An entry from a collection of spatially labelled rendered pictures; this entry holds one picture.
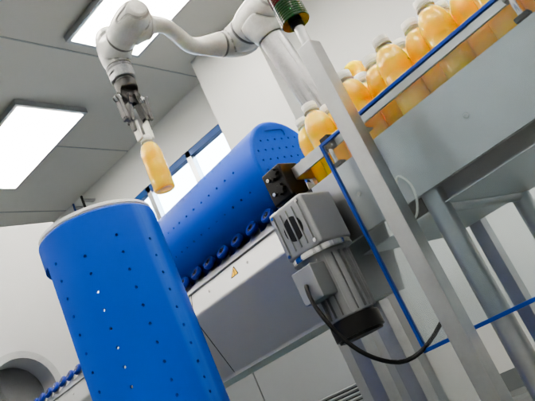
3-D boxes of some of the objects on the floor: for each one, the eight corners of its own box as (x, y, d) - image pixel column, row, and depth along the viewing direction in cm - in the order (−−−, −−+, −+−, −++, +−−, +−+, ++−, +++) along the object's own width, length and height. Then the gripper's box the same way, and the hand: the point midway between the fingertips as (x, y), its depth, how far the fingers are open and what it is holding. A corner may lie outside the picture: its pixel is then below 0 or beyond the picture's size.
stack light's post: (597, 597, 104) (308, 52, 138) (620, 593, 102) (320, 40, 135) (588, 610, 101) (295, 50, 135) (612, 607, 99) (308, 38, 132)
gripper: (138, 89, 231) (160, 146, 224) (97, 85, 219) (119, 145, 212) (149, 77, 227) (172, 134, 220) (108, 72, 214) (130, 133, 207)
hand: (142, 131), depth 217 cm, fingers closed on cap, 4 cm apart
